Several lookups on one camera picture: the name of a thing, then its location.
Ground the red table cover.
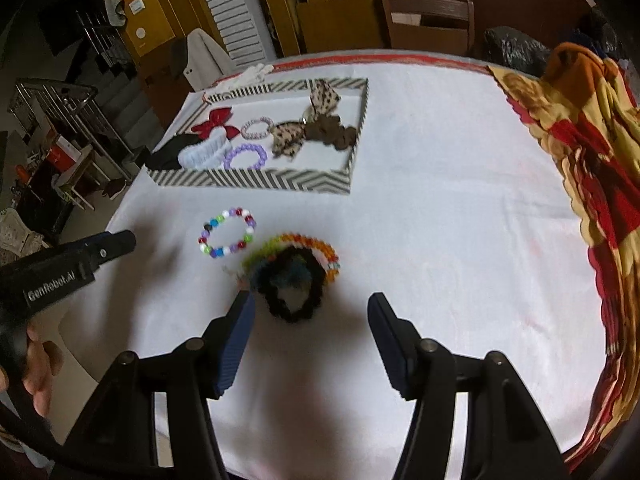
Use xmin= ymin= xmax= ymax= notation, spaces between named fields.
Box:
xmin=210 ymin=51 xmax=493 ymax=92

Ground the black cable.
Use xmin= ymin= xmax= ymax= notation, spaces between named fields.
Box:
xmin=0 ymin=402 xmax=58 ymax=463

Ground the purple bead bracelet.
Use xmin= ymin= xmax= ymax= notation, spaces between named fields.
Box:
xmin=223 ymin=143 xmax=271 ymax=172

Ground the rainbow bead bracelet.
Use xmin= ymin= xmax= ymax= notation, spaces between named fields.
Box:
xmin=240 ymin=232 xmax=343 ymax=291

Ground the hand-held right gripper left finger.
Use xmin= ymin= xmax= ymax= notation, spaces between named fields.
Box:
xmin=50 ymin=290 xmax=257 ymax=480

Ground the dark plastic bag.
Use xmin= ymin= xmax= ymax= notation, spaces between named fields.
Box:
xmin=575 ymin=7 xmax=631 ymax=61

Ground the white louvered door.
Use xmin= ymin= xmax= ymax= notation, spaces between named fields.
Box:
xmin=190 ymin=0 xmax=278 ymax=68

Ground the white jacket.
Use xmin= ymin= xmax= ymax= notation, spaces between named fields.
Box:
xmin=182 ymin=27 xmax=236 ymax=92

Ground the grey rope bracelet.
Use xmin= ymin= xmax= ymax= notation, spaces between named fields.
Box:
xmin=240 ymin=116 xmax=273 ymax=142

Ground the person's left hand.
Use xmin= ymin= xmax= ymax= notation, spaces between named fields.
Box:
xmin=22 ymin=327 xmax=66 ymax=419

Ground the metal stair railing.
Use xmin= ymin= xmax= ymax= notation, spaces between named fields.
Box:
xmin=10 ymin=77 xmax=133 ymax=186

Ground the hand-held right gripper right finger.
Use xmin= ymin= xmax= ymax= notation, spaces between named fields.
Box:
xmin=366 ymin=291 xmax=571 ymax=480

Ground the leopard print bow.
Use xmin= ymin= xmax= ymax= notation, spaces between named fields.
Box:
xmin=305 ymin=80 xmax=343 ymax=123
xmin=270 ymin=120 xmax=308 ymax=161

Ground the black scrunchie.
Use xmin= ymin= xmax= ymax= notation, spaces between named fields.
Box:
xmin=252 ymin=245 xmax=328 ymax=323

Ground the floral yellow red blanket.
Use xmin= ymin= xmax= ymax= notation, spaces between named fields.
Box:
xmin=487 ymin=42 xmax=640 ymax=471

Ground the brown wooden chair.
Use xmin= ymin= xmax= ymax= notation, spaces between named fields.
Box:
xmin=376 ymin=0 xmax=476 ymax=56

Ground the red shiny bow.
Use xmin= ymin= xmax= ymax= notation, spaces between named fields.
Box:
xmin=190 ymin=107 xmax=241 ymax=140

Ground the white lace scrunchie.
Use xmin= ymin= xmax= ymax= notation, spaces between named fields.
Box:
xmin=179 ymin=130 xmax=235 ymax=171

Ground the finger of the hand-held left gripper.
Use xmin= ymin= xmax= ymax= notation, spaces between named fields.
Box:
xmin=75 ymin=229 xmax=137 ymax=274

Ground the black cloth hair band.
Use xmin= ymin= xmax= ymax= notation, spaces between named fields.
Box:
xmin=146 ymin=135 xmax=201 ymax=172

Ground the striped cardboard tray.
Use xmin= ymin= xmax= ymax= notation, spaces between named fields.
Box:
xmin=146 ymin=77 xmax=370 ymax=196

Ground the multicolour bead bracelet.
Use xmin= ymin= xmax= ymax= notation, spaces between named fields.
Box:
xmin=197 ymin=206 xmax=257 ymax=261

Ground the small wooden stool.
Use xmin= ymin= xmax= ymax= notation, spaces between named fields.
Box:
xmin=52 ymin=145 xmax=108 ymax=211

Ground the grey hanging cloth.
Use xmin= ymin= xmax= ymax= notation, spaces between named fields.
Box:
xmin=102 ymin=0 xmax=126 ymax=26

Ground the red box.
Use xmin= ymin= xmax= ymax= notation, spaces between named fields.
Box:
xmin=47 ymin=135 xmax=83 ymax=166

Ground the white tablecloth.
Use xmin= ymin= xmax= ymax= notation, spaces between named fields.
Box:
xmin=105 ymin=57 xmax=608 ymax=480

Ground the white glove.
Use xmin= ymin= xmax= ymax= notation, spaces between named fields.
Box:
xmin=220 ymin=62 xmax=276 ymax=92

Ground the brown scrunchie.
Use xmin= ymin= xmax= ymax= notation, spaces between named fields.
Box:
xmin=304 ymin=114 xmax=358 ymax=153

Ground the black plastic bag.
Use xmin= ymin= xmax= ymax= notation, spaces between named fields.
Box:
xmin=484 ymin=26 xmax=553 ymax=77

